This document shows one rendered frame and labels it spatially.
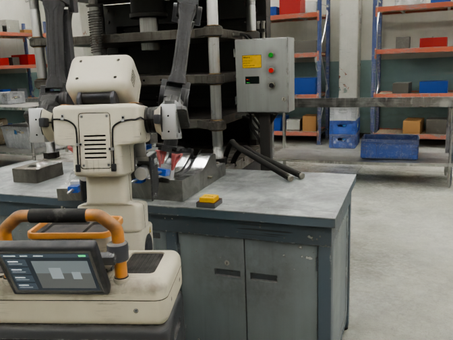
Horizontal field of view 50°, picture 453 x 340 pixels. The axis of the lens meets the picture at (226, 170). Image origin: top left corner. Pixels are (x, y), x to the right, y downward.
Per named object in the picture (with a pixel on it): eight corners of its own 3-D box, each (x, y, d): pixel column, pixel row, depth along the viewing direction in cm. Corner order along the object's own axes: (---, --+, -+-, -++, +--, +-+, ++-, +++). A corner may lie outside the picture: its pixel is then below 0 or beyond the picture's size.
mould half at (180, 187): (183, 202, 200) (180, 169, 197) (128, 197, 209) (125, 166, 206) (226, 174, 246) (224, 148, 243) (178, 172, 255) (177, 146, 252)
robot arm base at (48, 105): (22, 114, 162) (56, 112, 161) (29, 98, 167) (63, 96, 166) (32, 132, 168) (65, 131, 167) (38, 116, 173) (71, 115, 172)
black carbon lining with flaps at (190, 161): (175, 181, 206) (174, 158, 204) (141, 179, 212) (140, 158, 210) (207, 164, 238) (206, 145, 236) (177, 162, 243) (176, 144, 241)
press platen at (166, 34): (225, 61, 256) (224, 23, 252) (28, 69, 301) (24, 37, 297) (267, 59, 331) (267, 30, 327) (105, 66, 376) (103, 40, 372)
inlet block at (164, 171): (158, 181, 191) (160, 167, 191) (147, 178, 193) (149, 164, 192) (173, 178, 204) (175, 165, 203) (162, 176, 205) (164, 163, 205)
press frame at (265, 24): (269, 249, 358) (264, -10, 319) (116, 234, 404) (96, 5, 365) (274, 242, 372) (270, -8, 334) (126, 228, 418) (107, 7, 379)
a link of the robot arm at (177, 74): (175, -15, 175) (203, -11, 176) (174, 5, 188) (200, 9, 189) (158, 102, 166) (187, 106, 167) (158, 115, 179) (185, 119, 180)
